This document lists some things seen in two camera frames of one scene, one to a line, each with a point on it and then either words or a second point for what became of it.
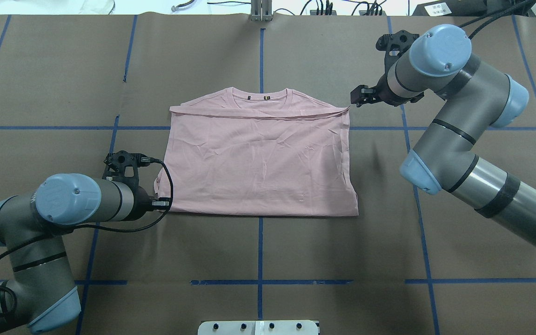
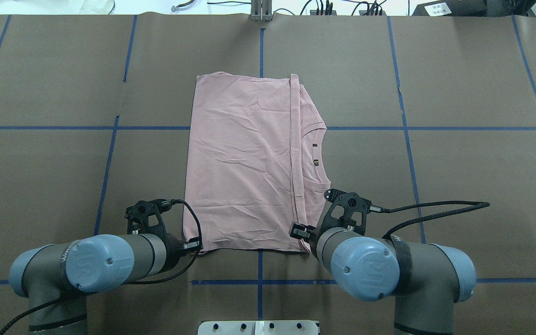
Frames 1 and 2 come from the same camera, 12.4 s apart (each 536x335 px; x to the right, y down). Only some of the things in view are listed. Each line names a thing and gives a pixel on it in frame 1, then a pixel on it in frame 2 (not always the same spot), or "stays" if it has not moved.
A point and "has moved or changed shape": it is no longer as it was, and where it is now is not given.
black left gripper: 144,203 to 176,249
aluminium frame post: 261,10 stays
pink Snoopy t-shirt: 290,155 has moved or changed shape
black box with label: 452,8 stays
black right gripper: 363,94 to 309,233
